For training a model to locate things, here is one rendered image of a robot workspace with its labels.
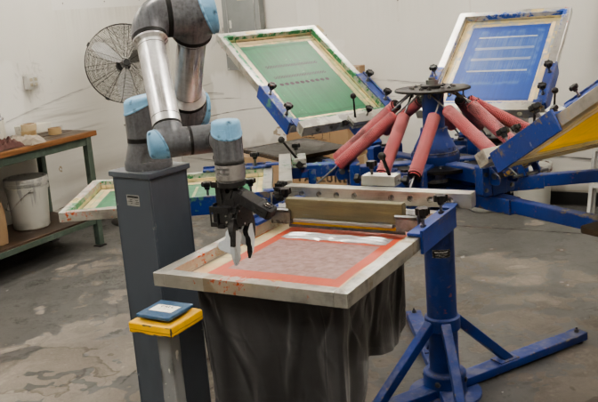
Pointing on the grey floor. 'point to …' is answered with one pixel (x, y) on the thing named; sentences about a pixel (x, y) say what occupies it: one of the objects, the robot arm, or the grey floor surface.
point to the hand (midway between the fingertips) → (245, 257)
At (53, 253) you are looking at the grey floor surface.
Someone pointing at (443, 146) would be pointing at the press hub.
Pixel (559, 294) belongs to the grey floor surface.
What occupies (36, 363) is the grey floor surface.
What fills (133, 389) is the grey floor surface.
